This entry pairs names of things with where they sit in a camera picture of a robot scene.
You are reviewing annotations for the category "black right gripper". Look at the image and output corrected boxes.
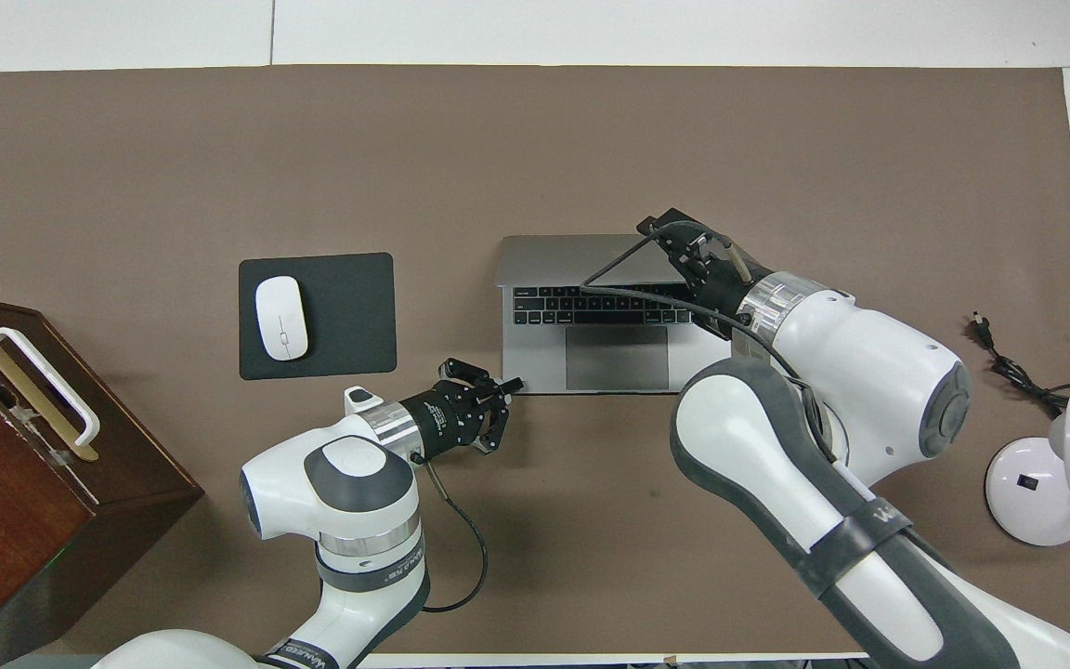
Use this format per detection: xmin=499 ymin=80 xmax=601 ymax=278
xmin=637 ymin=207 xmax=773 ymax=335

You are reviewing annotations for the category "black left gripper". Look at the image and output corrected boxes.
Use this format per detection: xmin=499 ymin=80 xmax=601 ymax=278
xmin=400 ymin=359 xmax=525 ymax=463

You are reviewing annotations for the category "silver apple laptop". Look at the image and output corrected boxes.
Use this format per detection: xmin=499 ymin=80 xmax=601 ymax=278
xmin=495 ymin=234 xmax=740 ymax=395

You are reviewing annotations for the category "black mouse pad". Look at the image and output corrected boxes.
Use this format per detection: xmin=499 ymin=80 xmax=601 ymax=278
xmin=238 ymin=252 xmax=398 ymax=381

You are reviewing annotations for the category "brown table mat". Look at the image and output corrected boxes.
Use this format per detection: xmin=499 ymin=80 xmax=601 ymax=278
xmin=0 ymin=65 xmax=1070 ymax=656

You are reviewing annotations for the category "white computer mouse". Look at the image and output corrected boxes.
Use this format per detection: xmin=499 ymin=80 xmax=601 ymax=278
xmin=254 ymin=276 xmax=310 ymax=361

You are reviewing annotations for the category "white desk lamp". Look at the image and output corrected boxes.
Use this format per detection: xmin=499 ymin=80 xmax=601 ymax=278
xmin=985 ymin=384 xmax=1070 ymax=547

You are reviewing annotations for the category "dark wooden box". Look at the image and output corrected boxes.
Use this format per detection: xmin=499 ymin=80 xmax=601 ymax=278
xmin=0 ymin=290 xmax=205 ymax=668

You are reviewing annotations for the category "black lamp power cable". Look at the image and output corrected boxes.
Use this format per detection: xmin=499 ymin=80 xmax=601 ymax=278
xmin=964 ymin=313 xmax=1070 ymax=416

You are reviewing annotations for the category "white box handle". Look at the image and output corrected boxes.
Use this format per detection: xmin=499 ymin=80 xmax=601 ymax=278
xmin=0 ymin=326 xmax=101 ymax=448

